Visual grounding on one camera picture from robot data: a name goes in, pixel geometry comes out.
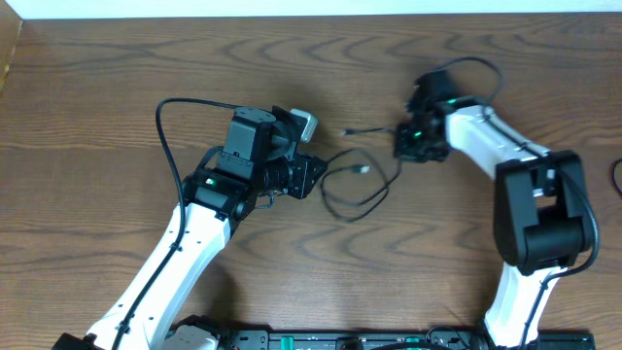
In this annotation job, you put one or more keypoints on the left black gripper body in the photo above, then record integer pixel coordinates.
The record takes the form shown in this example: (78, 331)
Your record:
(301, 176)

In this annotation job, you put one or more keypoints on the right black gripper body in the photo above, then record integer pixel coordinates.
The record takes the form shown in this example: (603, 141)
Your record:
(413, 145)

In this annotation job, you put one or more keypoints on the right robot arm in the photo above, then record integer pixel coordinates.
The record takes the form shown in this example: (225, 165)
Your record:
(544, 226)

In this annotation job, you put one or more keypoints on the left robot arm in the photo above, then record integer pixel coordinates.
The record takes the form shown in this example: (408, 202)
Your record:
(259, 158)

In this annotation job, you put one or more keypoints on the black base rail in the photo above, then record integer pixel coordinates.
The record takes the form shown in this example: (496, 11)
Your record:
(340, 340)

